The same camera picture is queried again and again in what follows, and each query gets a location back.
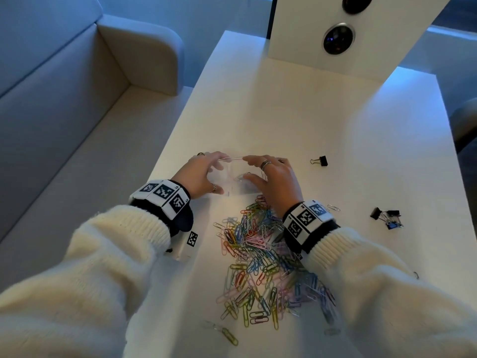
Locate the person's left hand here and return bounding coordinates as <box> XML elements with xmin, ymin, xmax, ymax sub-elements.
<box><xmin>171</xmin><ymin>151</ymin><xmax>232</xmax><ymax>200</ymax></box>

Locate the person's right hand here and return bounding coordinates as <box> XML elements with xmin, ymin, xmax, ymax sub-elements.
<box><xmin>242</xmin><ymin>155</ymin><xmax>305</xmax><ymax>220</ymax></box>

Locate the clear plastic box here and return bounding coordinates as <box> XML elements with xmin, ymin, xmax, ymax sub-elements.
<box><xmin>206</xmin><ymin>155</ymin><xmax>270</xmax><ymax>199</ymax></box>

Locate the person's right forearm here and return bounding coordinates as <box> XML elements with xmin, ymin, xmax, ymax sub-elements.
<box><xmin>300</xmin><ymin>226</ymin><xmax>477</xmax><ymax>358</ymax></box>

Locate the person's left forearm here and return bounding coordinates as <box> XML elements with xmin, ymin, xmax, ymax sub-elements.
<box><xmin>0</xmin><ymin>203</ymin><xmax>173</xmax><ymax>358</ymax></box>

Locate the black-white marker wristband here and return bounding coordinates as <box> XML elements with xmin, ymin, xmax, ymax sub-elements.
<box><xmin>281</xmin><ymin>200</ymin><xmax>340</xmax><ymax>255</ymax></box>
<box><xmin>128</xmin><ymin>179</ymin><xmax>192</xmax><ymax>221</ymax></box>

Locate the pile of coloured paper clips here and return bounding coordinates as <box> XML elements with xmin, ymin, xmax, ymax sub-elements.
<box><xmin>212</xmin><ymin>194</ymin><xmax>341</xmax><ymax>332</ymax></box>

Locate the yellow-green paper clip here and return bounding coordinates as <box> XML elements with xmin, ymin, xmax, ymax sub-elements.
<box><xmin>221</xmin><ymin>327</ymin><xmax>239</xmax><ymax>347</ymax></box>

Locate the white sofa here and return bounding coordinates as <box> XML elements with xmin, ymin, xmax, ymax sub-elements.
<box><xmin>0</xmin><ymin>0</ymin><xmax>194</xmax><ymax>287</ymax></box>

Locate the white panel with lenses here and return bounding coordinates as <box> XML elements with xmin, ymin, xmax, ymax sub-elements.
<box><xmin>268</xmin><ymin>0</ymin><xmax>453</xmax><ymax>83</ymax></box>

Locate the wrist camera with marker tag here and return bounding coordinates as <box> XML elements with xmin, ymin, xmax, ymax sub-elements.
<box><xmin>164</xmin><ymin>207</ymin><xmax>200</xmax><ymax>262</ymax></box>

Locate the round black camera lens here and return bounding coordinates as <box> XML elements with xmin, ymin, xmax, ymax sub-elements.
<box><xmin>342</xmin><ymin>0</ymin><xmax>374</xmax><ymax>15</ymax></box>
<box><xmin>322</xmin><ymin>22</ymin><xmax>356</xmax><ymax>55</ymax></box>

